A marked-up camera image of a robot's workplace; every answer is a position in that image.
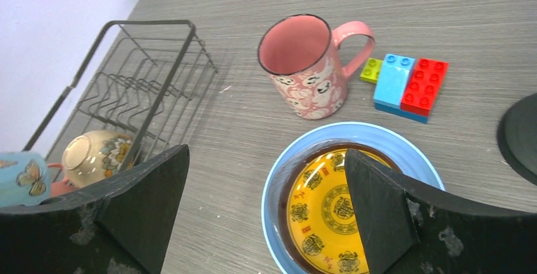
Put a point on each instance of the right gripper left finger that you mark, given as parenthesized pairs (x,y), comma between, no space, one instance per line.
(121,224)

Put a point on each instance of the plain pink cup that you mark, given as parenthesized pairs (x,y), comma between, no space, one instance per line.
(61,187)

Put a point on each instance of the black microphone stand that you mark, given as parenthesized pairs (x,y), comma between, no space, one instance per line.
(516,137)

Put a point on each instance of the black wire dish rack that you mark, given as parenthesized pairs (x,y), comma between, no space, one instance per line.
(148,79)

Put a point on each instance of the beige cup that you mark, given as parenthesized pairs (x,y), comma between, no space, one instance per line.
(94,156)

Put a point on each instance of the red toy brick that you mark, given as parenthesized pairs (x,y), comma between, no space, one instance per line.
(424,86)

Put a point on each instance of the light blue plate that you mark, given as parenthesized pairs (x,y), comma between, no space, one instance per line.
(307,215)

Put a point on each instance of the yellow patterned plate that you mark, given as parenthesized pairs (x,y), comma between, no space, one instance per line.
(323,213)

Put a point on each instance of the yellow green toy brick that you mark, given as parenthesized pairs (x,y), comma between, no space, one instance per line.
(371,70)

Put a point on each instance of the blue toy brick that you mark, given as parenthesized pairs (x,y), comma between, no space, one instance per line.
(390,87)

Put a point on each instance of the pink ghost pattern mug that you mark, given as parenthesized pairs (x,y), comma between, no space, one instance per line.
(300,55)

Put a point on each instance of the blue beige mug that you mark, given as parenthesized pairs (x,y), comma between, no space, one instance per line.
(25,179)

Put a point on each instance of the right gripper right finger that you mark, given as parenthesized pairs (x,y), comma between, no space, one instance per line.
(407,226)

